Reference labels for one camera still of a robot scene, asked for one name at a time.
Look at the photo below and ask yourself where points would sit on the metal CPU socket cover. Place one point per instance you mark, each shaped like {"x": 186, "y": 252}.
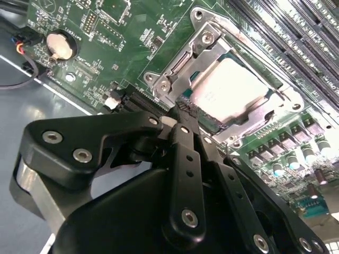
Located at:
{"x": 192, "y": 67}

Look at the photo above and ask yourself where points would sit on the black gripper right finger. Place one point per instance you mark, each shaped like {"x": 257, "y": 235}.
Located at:
{"x": 235, "y": 186}

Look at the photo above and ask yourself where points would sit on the silver CPU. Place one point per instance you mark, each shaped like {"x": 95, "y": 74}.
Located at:
{"x": 227, "y": 90}

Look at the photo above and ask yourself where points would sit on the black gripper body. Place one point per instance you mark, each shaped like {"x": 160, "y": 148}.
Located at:
{"x": 119, "y": 225}

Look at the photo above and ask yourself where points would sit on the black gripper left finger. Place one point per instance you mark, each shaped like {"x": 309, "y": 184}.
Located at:
{"x": 66, "y": 143}

